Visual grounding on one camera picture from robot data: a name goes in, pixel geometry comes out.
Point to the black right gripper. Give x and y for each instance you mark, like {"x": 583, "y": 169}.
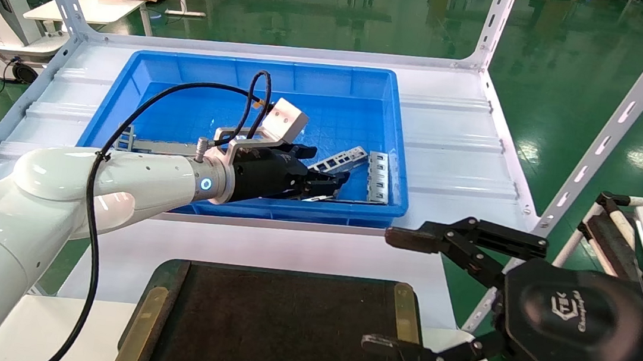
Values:
{"x": 573, "y": 317}

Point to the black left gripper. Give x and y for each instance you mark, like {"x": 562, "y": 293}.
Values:
{"x": 265, "y": 174}

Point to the perforated silver metal bracket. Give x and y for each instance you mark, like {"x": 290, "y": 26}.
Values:
{"x": 348, "y": 158}

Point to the black container tray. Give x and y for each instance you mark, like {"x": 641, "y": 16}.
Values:
{"x": 283, "y": 320}

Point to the blue plastic bin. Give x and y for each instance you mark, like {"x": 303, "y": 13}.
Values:
{"x": 336, "y": 98}

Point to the white metal shelf rack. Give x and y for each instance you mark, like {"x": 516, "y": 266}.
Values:
{"x": 449, "y": 158}

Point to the white work table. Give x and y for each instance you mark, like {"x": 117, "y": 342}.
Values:
{"x": 95, "y": 4}

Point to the dark long metal bracket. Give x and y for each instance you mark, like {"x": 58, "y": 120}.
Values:
{"x": 319, "y": 199}

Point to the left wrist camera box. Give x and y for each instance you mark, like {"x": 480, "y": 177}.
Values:
{"x": 286, "y": 120}

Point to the silver slotted metal bracket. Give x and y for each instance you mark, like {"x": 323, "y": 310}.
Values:
{"x": 378, "y": 177}

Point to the grey windowed metal bracket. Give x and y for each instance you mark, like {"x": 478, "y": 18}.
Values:
{"x": 127, "y": 139}

